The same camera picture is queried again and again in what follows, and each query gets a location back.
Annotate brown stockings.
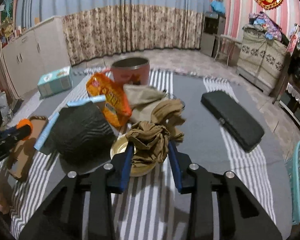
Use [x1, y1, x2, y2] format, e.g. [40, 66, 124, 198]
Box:
[126, 99, 185, 168]

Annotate orange snack wrapper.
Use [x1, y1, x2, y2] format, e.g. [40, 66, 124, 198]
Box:
[86, 73, 132, 128]

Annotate orange peel piece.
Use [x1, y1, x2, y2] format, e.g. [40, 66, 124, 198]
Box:
[16, 119, 33, 140]

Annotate brown wooden tray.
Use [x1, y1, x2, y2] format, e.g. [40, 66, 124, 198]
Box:
[6, 115, 48, 182]

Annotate gold round tin lid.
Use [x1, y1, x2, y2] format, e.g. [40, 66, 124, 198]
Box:
[110, 131, 170, 177]

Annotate black textured pouch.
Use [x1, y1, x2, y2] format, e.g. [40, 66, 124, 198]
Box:
[47, 102, 115, 164]

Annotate grey striped tablecloth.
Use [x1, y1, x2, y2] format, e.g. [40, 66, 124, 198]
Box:
[8, 65, 293, 240]

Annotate light blue tissue box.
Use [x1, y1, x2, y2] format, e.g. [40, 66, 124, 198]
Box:
[37, 66, 73, 98]

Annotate black zip case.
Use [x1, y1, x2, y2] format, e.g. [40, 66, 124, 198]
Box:
[200, 90, 264, 153]

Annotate light blue small box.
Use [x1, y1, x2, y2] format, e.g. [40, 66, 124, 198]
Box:
[34, 95, 106, 155]

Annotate beige cloth pouch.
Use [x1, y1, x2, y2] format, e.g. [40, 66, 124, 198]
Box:
[123, 84, 168, 124]

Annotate white cabinet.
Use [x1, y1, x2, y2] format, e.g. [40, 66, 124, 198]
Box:
[2, 16, 71, 96]

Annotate pink metal mug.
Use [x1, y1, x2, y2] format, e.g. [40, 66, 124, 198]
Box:
[102, 56, 150, 87]

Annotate teal plastic laundry basket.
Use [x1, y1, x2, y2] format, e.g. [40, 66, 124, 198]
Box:
[285, 141, 300, 225]

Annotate low shelf with lace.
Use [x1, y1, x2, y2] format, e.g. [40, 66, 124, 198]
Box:
[277, 82, 300, 130]

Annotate cloth covered storage cabinet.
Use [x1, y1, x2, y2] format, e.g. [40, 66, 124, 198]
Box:
[236, 28, 287, 95]

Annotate small metal stool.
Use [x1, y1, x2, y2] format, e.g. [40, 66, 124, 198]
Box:
[213, 34, 242, 67]

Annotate blue floral curtain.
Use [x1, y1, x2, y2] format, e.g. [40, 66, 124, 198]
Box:
[16, 0, 210, 64]

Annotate black water dispenser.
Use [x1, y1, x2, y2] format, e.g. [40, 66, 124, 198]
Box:
[200, 12, 226, 57]

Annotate clothes rack with garments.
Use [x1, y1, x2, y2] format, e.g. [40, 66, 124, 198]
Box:
[287, 23, 300, 88]

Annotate pile of clothes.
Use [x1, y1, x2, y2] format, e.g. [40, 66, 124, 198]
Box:
[242, 11, 288, 44]

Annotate blue bag on dispenser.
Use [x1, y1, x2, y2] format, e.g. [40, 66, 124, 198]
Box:
[210, 0, 225, 15]

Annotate left wall poster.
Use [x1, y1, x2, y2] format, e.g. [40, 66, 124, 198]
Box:
[0, 0, 14, 48]

